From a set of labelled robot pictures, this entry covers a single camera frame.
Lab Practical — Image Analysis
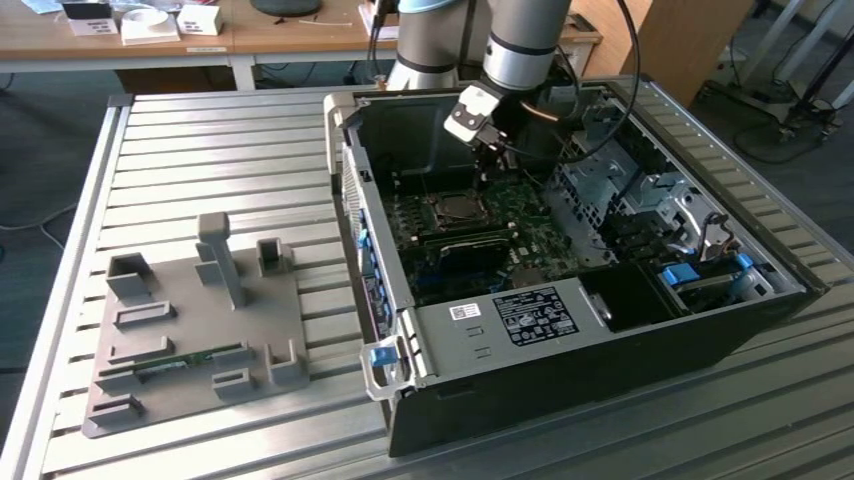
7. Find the metal socket cover frame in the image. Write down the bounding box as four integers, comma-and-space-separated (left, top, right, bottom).
426, 188, 487, 232

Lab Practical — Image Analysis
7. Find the CPU socket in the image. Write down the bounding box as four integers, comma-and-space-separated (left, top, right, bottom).
426, 188, 487, 232

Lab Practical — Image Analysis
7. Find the silver disk bay cage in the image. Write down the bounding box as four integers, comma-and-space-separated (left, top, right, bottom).
546, 88, 699, 269

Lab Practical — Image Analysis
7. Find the green motherboard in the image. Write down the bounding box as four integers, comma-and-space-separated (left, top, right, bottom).
383, 167, 619, 306

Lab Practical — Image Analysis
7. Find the installed RAM stick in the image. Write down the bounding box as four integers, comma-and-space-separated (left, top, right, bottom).
420, 223, 520, 247

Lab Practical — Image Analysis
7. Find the black graphics card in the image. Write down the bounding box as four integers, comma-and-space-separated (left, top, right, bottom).
399, 238, 512, 306

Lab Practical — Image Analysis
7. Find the wooden desk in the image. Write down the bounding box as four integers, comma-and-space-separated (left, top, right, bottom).
229, 0, 606, 91
0, 0, 236, 91

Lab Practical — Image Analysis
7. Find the blue disk carrier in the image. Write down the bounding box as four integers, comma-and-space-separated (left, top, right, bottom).
656, 263, 702, 292

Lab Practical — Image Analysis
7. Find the dark round object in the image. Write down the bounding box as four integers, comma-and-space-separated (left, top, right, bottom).
249, 0, 323, 16

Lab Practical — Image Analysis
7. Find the metal equipment stand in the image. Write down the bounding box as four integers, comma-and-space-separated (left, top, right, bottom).
692, 0, 854, 166

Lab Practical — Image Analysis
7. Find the blue plastic tab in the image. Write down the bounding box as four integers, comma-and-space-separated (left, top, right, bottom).
731, 253, 759, 301

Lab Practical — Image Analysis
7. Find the silver power supply unit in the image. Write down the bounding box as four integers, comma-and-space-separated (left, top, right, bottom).
399, 278, 612, 389

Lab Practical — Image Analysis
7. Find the white cube box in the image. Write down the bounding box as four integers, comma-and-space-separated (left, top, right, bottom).
175, 4, 225, 37

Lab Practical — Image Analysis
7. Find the black PC case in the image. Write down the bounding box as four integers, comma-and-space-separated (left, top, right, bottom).
321, 73, 835, 459

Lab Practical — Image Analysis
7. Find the white round stand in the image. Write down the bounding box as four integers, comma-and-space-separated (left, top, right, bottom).
117, 7, 183, 47

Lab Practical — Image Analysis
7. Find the grey parts rack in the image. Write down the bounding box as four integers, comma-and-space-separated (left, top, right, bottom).
79, 211, 312, 440

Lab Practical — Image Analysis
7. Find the small white labelled box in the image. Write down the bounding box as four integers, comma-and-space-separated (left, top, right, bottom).
68, 17, 123, 38

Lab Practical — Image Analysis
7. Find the loose green RAM stick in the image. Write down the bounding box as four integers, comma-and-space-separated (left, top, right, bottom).
132, 349, 221, 377

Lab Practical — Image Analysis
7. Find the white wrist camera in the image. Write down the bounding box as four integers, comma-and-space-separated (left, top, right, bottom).
442, 83, 502, 146

